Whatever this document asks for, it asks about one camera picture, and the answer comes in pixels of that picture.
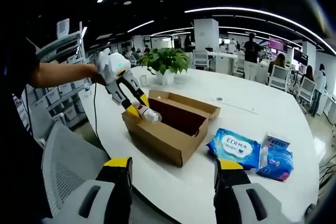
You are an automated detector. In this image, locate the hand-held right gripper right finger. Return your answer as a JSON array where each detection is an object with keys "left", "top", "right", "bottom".
[{"left": 213, "top": 157, "right": 292, "bottom": 224}]

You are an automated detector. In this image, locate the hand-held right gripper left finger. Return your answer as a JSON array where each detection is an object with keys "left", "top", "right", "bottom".
[{"left": 41, "top": 156, "right": 133, "bottom": 224}]

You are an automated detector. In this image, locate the white pump bottle red label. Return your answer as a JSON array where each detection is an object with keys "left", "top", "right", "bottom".
[{"left": 131, "top": 101, "right": 163, "bottom": 124}]

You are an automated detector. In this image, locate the blue plastic packet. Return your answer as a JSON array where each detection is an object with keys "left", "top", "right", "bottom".
[{"left": 256, "top": 145, "right": 294, "bottom": 182}]

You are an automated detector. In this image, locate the brown cardboard shoe box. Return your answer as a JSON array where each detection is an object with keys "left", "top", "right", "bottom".
[{"left": 122, "top": 89, "right": 221, "bottom": 167}]

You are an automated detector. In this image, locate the white printed carton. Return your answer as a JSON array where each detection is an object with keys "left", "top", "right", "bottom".
[{"left": 264, "top": 134, "right": 291, "bottom": 151}]

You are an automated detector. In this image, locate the blue wet wipes soft packet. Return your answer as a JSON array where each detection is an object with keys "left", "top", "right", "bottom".
[{"left": 206, "top": 128, "right": 262, "bottom": 171}]

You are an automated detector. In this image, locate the person's left hand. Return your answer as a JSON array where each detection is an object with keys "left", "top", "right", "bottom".
[{"left": 88, "top": 65, "right": 107, "bottom": 86}]

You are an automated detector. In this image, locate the green potted plant white pot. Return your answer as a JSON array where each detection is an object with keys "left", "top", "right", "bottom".
[{"left": 139, "top": 47, "right": 190, "bottom": 85}]

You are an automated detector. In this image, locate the short ceiling light strip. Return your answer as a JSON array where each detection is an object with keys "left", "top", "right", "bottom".
[{"left": 127, "top": 19, "right": 155, "bottom": 33}]

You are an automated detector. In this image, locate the grey mesh office chair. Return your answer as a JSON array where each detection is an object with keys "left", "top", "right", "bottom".
[{"left": 41, "top": 121, "right": 134, "bottom": 224}]

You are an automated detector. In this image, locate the metal storage shelf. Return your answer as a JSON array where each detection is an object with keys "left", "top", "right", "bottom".
[{"left": 34, "top": 20, "right": 91, "bottom": 127}]

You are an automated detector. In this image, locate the white slatted panel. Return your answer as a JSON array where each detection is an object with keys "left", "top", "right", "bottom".
[{"left": 56, "top": 18, "right": 70, "bottom": 38}]

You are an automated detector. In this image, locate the white office chair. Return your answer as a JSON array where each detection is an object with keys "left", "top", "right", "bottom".
[
  {"left": 193, "top": 49, "right": 211, "bottom": 70},
  {"left": 296, "top": 76, "right": 317, "bottom": 106},
  {"left": 269, "top": 64, "right": 289, "bottom": 91}
]

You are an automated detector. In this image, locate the white square pillar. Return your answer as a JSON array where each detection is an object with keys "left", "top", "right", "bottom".
[{"left": 193, "top": 18, "right": 220, "bottom": 51}]

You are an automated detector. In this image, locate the person's dark shirt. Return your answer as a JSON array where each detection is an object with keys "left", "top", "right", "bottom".
[{"left": 0, "top": 37, "right": 53, "bottom": 219}]

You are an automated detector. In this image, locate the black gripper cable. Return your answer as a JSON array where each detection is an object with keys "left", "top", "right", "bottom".
[{"left": 93, "top": 82, "right": 99, "bottom": 138}]

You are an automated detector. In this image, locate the table cable cover with grommet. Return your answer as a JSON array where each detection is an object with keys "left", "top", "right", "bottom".
[{"left": 211, "top": 95, "right": 258, "bottom": 115}]

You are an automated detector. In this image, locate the purple wall screen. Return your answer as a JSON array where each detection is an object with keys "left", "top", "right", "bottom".
[{"left": 269, "top": 37, "right": 288, "bottom": 53}]

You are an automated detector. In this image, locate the dark wall screen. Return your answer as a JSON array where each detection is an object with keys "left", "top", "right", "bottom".
[{"left": 293, "top": 48, "right": 309, "bottom": 66}]

